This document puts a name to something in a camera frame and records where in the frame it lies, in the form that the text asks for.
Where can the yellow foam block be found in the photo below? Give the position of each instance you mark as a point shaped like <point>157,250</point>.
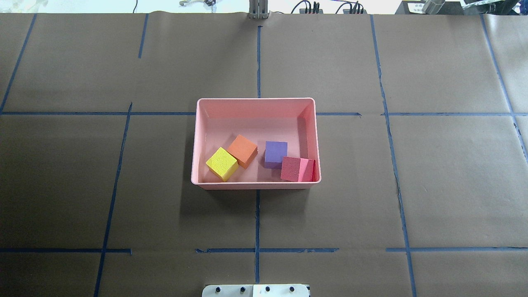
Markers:
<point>222,164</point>

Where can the white camera pole mount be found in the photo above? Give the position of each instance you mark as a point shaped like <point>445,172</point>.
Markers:
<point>257,290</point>

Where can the pink foam block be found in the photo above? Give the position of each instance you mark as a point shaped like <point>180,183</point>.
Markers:
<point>297,169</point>

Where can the purple foam block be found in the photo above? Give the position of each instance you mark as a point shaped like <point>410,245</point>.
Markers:
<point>274,153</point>

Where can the orange foam block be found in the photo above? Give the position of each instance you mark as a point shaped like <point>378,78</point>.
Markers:
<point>243,150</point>

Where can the pink plastic bin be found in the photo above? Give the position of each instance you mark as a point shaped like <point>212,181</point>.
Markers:
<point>220,120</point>

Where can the aluminium frame post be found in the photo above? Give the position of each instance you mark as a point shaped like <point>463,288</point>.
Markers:
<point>258,9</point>

